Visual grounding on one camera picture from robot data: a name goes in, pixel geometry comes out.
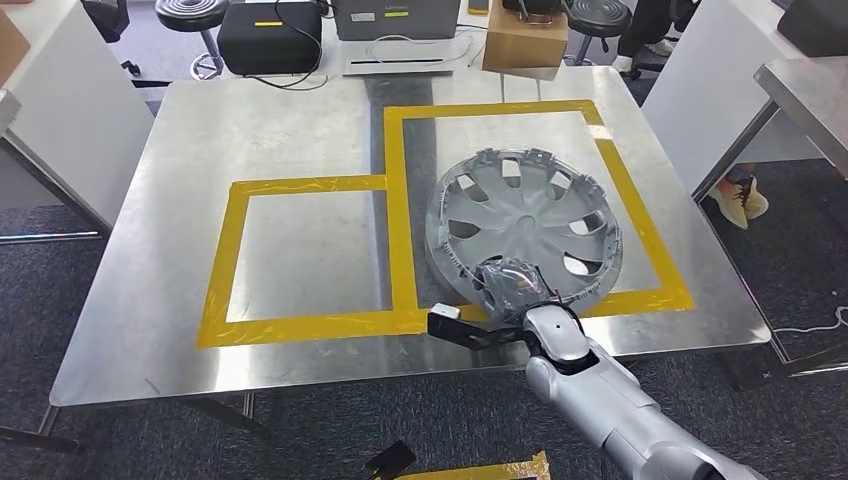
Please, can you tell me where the white flat device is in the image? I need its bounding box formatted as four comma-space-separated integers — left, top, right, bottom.
341, 33, 488, 77

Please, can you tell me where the silver plastic wheel cover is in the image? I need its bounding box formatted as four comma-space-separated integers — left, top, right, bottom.
423, 147, 624, 309

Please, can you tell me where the yellow tape outline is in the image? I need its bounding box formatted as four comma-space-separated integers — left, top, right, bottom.
196, 99, 696, 350

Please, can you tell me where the black robot body part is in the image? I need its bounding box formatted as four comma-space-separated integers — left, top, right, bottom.
362, 440, 417, 480

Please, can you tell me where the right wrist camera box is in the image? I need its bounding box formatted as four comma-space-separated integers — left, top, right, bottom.
427, 303, 531, 352

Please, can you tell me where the black round stool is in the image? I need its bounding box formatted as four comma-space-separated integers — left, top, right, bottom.
563, 0, 633, 68
155, 0, 231, 81

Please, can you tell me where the grey case yellow label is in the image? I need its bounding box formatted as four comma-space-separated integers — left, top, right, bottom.
333, 0, 462, 42

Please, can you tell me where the steel workbench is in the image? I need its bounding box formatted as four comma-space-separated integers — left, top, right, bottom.
0, 66, 773, 455
0, 89, 21, 137
692, 56, 848, 379

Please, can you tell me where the black cable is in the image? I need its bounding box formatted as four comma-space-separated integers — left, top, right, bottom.
245, 0, 331, 91

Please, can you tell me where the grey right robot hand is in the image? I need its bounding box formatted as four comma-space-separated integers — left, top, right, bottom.
473, 259, 564, 326

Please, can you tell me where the white power cable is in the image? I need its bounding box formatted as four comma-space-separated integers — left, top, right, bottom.
771, 305, 848, 336

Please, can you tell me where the black case yellow label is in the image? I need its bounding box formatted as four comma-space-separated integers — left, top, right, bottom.
776, 0, 848, 59
217, 0, 324, 76

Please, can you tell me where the person's foot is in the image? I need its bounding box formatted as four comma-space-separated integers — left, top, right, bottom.
708, 165, 770, 231

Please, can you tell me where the black bag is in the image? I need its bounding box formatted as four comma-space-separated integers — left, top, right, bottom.
82, 0, 130, 44

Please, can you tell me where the brown cardboard box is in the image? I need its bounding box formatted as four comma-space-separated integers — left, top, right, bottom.
0, 9, 31, 87
482, 0, 570, 82

